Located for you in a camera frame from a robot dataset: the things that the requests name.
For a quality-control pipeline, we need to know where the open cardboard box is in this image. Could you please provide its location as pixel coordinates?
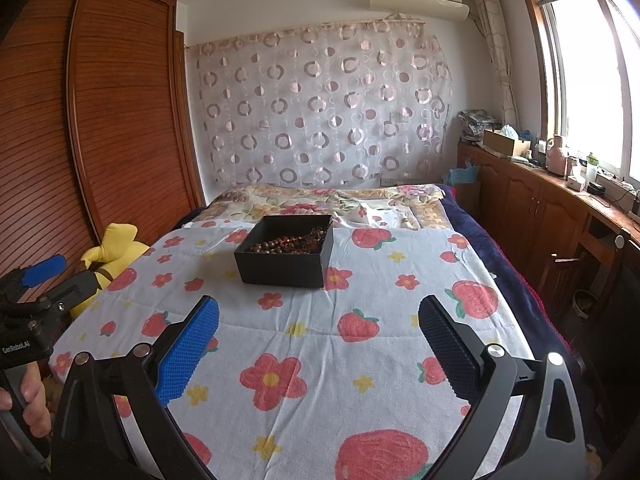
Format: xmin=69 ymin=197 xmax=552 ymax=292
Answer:
xmin=482 ymin=129 xmax=532 ymax=159

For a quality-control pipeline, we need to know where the patterned window curtain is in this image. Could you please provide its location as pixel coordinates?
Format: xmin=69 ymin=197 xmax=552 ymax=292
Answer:
xmin=469 ymin=0 xmax=522 ymax=132

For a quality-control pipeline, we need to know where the yellow plush toy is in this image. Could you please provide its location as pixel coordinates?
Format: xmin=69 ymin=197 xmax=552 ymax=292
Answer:
xmin=70 ymin=222 xmax=152 ymax=319

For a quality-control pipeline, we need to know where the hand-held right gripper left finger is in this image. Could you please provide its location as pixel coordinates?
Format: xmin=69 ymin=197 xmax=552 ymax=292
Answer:
xmin=50 ymin=294 xmax=221 ymax=480

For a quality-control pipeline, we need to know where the dark blue blanket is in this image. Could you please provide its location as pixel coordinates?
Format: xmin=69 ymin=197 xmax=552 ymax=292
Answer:
xmin=439 ymin=184 xmax=578 ymax=366

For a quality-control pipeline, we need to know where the black cardboard box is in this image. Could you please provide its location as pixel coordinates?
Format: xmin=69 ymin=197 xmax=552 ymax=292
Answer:
xmin=234 ymin=214 xmax=335 ymax=289

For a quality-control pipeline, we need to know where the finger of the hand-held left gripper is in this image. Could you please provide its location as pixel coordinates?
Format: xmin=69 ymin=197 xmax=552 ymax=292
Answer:
xmin=37 ymin=270 xmax=99 ymax=317
xmin=0 ymin=254 xmax=68 ymax=306

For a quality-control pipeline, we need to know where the brown wooden cabinet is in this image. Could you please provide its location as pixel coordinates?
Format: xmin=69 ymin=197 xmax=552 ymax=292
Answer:
xmin=456 ymin=139 xmax=640 ymax=313

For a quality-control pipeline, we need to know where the stack of folded cloth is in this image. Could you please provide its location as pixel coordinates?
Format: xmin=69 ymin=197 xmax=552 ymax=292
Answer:
xmin=458 ymin=109 xmax=502 ymax=144

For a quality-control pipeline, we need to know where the blue plastic bag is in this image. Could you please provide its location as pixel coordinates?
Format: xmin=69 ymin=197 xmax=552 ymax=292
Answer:
xmin=442 ymin=160 xmax=482 ymax=187

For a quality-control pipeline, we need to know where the brown wooden bead bracelet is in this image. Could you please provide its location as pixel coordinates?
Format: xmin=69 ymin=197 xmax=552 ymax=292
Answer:
xmin=247 ymin=235 xmax=303 ymax=257

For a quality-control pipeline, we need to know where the window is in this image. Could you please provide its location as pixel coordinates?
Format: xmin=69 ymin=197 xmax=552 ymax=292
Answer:
xmin=516 ymin=0 xmax=640 ymax=187

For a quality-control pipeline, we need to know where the person's left hand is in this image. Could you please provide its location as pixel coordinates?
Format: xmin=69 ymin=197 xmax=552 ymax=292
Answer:
xmin=0 ymin=360 xmax=53 ymax=438

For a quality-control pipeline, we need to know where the strawberry flower print blanket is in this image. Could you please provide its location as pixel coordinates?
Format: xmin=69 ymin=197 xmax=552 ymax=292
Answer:
xmin=47 ymin=224 xmax=551 ymax=480

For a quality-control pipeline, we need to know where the sheer circle pattern curtain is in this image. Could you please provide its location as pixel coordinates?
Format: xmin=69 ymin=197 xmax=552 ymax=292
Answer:
xmin=186 ymin=19 xmax=455 ymax=192

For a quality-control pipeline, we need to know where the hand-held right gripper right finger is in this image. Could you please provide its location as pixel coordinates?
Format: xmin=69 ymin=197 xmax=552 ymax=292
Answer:
xmin=417 ymin=294 xmax=587 ymax=480

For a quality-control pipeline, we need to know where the wooden chair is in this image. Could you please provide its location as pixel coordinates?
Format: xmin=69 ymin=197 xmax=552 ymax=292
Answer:
xmin=536 ymin=229 xmax=632 ymax=326

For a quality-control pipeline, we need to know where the brown wooden wardrobe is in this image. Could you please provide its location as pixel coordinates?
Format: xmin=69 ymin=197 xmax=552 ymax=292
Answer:
xmin=0 ymin=0 xmax=207 ymax=283

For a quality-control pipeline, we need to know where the pink kettle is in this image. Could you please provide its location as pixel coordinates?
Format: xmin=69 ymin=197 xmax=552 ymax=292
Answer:
xmin=544 ymin=135 xmax=569 ymax=177

